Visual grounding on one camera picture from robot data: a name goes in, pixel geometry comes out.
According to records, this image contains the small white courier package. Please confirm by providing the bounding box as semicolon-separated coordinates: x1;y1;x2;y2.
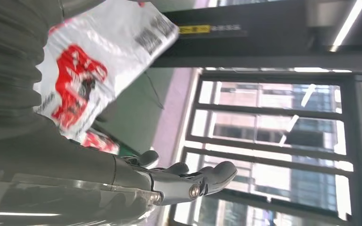
81;129;121;155

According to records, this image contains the black inbound scanner machine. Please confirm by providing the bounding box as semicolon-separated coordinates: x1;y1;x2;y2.
151;0;362;72

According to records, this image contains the black yellow ruler label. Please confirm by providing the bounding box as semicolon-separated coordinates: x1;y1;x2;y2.
179;24;242;34

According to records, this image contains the ceiling light strip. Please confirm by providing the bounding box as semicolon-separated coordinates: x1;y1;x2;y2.
329;0;362;52

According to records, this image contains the dark window frame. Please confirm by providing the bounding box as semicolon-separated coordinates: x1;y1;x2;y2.
168;70;362;226

